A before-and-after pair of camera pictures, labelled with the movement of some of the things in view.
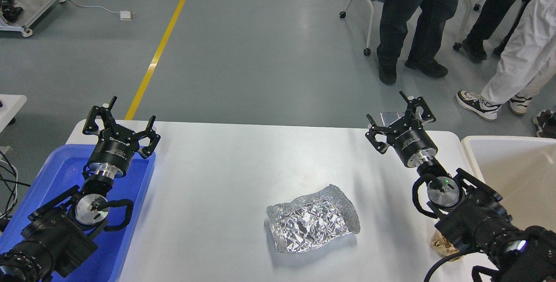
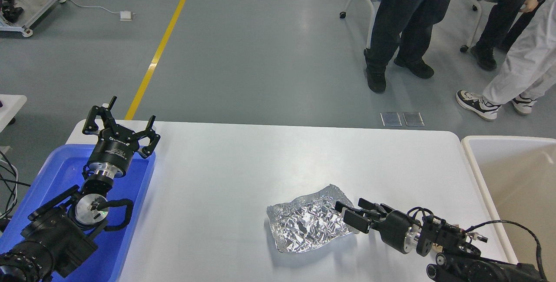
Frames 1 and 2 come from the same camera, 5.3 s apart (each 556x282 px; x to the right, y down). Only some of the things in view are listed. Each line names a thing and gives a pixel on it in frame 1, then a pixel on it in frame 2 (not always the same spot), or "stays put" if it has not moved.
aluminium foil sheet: [320, 219] stays put
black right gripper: [412, 142] → [398, 230]
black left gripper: [115, 147] stays put
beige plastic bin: [522, 170] stays put
